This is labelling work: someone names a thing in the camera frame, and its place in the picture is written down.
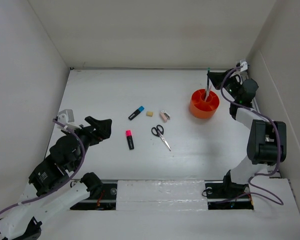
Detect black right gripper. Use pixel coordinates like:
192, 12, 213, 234
206, 68, 241, 102

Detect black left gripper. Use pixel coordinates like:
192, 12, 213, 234
63, 115, 113, 170

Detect green ended ink pen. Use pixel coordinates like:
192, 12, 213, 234
206, 67, 210, 87

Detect black gel pen clear cap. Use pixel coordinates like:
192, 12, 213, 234
204, 86, 210, 102

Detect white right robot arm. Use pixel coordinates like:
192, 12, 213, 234
207, 69, 287, 197

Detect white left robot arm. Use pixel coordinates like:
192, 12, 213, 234
0, 116, 112, 240

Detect pink capped black highlighter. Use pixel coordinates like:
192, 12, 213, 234
125, 130, 135, 150

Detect orange round desk organizer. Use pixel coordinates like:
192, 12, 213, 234
189, 89, 220, 119

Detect blue capped black highlighter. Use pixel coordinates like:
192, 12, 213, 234
128, 106, 145, 121

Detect yellow eraser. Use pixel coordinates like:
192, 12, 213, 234
146, 111, 154, 117

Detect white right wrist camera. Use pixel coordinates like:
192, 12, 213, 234
236, 59, 249, 72

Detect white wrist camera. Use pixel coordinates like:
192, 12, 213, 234
236, 59, 249, 72
56, 109, 77, 130

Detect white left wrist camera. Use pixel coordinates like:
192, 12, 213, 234
56, 109, 77, 130

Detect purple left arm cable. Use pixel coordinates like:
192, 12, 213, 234
0, 118, 87, 223

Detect black handled scissors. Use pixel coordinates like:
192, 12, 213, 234
151, 124, 172, 152

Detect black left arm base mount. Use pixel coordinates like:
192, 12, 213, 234
70, 172, 118, 211

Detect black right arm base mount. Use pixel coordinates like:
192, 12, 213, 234
201, 175, 254, 210

